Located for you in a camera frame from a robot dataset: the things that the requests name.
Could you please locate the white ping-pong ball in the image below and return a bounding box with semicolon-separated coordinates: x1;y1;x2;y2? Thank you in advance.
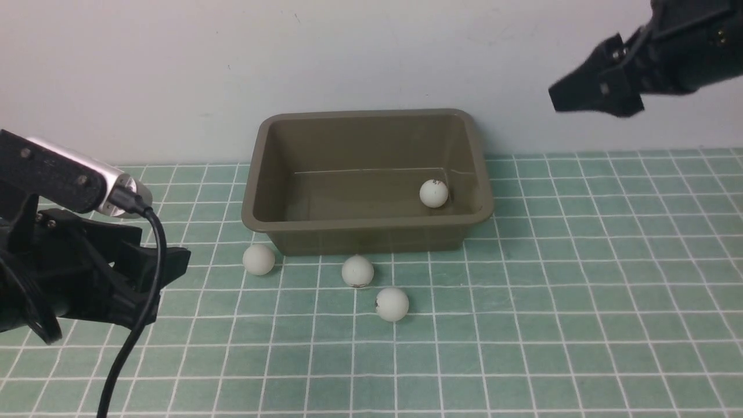
419;178;449;208
242;243;276;276
341;254;374;289

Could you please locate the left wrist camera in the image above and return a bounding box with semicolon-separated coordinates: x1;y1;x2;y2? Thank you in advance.
1;129;152;218

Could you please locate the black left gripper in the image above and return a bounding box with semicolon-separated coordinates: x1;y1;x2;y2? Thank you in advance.
0;209;192;334

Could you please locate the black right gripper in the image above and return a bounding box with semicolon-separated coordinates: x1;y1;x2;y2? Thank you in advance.
547;1;742;117

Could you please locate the white ping-pong ball DHS logo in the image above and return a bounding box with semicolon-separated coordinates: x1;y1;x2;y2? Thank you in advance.
374;287;409;323

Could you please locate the brown plastic bin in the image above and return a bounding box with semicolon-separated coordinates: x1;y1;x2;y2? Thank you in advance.
241;109;495;256

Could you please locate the green checkered tablecloth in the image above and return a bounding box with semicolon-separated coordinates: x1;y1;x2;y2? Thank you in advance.
0;149;743;418

